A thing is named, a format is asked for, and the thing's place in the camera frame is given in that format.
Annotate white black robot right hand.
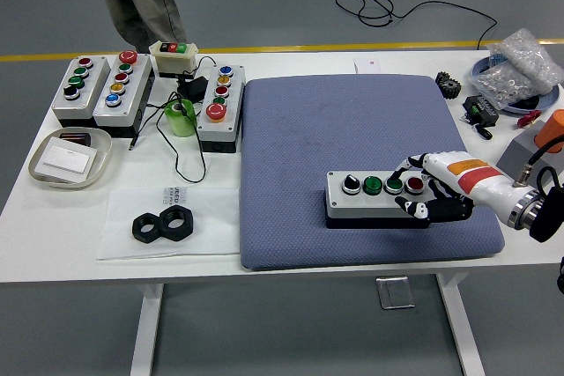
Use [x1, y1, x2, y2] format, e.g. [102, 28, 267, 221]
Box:
[390, 151, 523, 224]

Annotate grey four-button control box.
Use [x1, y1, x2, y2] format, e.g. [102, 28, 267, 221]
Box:
[324, 169, 435, 231]

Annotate grey box orange button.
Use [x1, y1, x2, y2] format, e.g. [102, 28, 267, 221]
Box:
[495, 109, 564, 179]

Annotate grey five-button box short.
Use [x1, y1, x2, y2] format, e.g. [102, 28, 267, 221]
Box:
[196, 63, 247, 155]

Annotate grey five-button box long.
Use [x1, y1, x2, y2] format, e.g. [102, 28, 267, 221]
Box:
[92, 50, 154, 138]

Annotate black module green terminals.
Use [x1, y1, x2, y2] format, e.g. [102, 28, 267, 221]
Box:
[461, 94, 501, 127]

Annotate small red clip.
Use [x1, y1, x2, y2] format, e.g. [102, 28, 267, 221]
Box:
[516, 110, 542, 129]

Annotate black metal gear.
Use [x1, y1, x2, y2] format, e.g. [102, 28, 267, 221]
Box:
[434, 70, 463, 100]

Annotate clear bag of washers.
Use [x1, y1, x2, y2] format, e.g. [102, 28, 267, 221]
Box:
[468, 61, 543, 111]

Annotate blue round plate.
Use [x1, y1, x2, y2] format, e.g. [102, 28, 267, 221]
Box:
[470, 55, 560, 114]

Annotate bubble wrap bag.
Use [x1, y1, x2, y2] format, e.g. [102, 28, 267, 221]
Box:
[486, 27, 564, 95]

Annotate metal floor plate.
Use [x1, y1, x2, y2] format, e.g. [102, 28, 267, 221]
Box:
[375, 276, 417, 310]

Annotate white card red mark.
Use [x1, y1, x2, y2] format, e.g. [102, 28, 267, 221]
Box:
[352, 57, 382, 75]

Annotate white table leg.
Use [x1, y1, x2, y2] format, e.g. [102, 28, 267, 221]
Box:
[434, 273, 486, 376]
[130, 283, 165, 376]

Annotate blue-grey padded mat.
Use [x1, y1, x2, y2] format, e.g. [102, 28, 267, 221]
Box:
[239, 74, 507, 271]

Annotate large black hex nut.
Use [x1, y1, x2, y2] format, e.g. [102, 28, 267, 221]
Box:
[158, 204, 197, 243]

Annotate black power adapter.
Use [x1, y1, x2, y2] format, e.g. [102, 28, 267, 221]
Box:
[175, 76, 208, 102]

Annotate green tape roll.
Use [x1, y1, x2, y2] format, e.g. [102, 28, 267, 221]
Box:
[164, 99, 197, 138]

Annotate small black hex nut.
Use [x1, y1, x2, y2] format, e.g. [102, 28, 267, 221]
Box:
[131, 212, 165, 244]

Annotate white oval tray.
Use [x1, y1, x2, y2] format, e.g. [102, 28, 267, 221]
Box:
[27, 128, 115, 191]

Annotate grey control box black knob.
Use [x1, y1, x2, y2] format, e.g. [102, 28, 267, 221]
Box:
[51, 55, 111, 129]

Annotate dark brown small block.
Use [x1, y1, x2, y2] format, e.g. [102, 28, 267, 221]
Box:
[59, 130, 93, 147]

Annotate black floor cable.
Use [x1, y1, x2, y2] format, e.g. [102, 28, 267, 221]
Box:
[335, 0, 499, 50]

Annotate cream three-button switch box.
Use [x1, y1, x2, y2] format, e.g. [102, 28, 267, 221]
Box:
[148, 41, 200, 80]

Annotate thin black adapter cord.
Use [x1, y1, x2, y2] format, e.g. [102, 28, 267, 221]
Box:
[128, 56, 217, 184]

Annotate white wall switch plate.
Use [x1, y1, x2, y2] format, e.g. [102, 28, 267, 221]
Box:
[35, 136, 99, 183]

